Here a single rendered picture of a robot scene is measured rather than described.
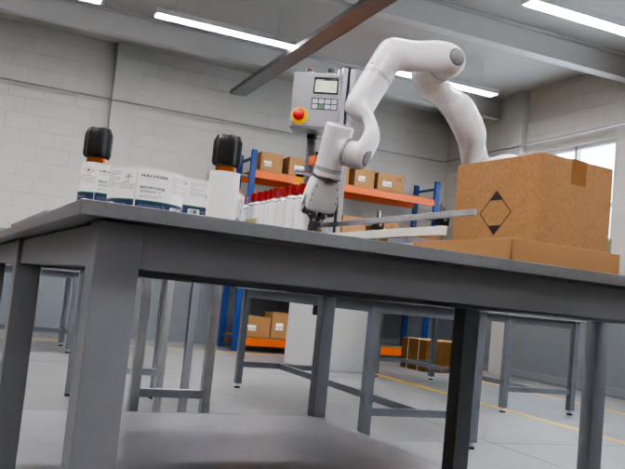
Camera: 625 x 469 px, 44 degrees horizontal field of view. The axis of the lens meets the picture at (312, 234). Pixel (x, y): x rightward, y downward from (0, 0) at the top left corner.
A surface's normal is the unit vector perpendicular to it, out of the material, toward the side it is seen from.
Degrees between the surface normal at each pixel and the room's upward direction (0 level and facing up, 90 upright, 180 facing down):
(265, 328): 90
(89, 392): 90
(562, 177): 90
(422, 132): 90
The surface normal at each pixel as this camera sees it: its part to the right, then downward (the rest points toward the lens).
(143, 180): 0.16, -0.07
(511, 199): -0.87, -0.13
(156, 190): 0.44, -0.03
